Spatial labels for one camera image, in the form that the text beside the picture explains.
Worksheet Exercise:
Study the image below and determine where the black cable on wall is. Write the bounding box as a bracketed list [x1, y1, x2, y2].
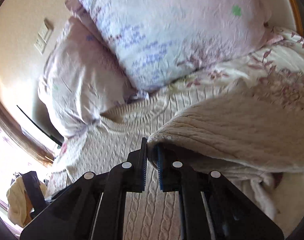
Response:
[16, 104, 64, 146]

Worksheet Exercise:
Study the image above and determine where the cream garment by window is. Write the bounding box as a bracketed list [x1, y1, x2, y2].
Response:
[6, 171, 48, 228]

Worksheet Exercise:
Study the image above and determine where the wall switch and socket panel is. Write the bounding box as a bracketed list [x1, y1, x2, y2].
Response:
[34, 18, 53, 55]

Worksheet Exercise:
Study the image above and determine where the upper floral white pillow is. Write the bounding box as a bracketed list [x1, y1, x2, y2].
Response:
[65, 0, 281, 92]

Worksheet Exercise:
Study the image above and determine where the lower pink floral pillow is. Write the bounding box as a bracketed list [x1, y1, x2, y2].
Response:
[38, 17, 149, 138]

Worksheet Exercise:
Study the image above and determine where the wooden window frame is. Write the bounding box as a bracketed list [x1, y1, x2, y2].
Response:
[0, 102, 54, 167]

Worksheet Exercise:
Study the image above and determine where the cream cable-knit sweater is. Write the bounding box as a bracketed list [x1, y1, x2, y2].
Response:
[48, 73, 304, 235]

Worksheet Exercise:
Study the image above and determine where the wooden bed headboard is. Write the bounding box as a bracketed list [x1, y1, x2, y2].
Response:
[289, 0, 304, 36]

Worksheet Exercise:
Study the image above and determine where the floral cream bed quilt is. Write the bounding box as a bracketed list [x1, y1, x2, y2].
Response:
[45, 26, 304, 188]

